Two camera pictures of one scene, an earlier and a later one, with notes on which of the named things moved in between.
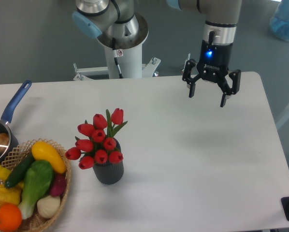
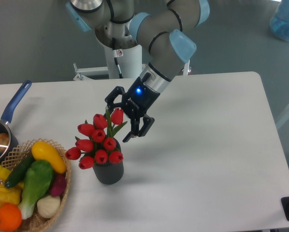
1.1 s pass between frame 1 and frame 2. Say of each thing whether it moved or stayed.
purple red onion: stayed
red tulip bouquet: stayed
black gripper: moved
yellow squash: stayed
